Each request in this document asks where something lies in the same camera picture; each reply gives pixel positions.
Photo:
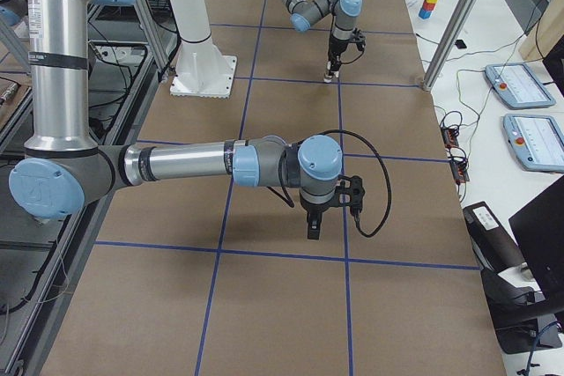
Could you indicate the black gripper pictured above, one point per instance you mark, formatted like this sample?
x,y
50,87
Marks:
x,y
315,209
335,47

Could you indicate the blue wooden block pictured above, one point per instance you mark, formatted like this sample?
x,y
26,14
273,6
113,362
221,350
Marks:
x,y
424,14

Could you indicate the red wooden block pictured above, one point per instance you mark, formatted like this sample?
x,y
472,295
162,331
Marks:
x,y
428,7

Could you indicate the small black box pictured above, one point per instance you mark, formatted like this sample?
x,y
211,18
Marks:
x,y
460,44

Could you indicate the orange circuit board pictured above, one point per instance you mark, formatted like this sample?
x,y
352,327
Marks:
x,y
458,159

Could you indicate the upper teach pendant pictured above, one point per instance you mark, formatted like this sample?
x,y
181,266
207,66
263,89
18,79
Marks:
x,y
517,86

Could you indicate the teach pendant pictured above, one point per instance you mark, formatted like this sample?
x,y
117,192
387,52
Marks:
x,y
536,141
517,86

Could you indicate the lower teach pendant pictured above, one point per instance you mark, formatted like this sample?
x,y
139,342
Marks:
x,y
536,141

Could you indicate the black monitor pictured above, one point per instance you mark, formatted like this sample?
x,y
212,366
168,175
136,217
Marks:
x,y
538,229

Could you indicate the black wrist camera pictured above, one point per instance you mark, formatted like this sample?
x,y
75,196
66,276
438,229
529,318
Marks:
x,y
349,192
358,39

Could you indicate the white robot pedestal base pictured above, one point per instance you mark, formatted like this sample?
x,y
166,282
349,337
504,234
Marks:
x,y
201,70

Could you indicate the aluminium frame post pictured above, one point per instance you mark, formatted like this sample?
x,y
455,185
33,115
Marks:
x,y
441,54

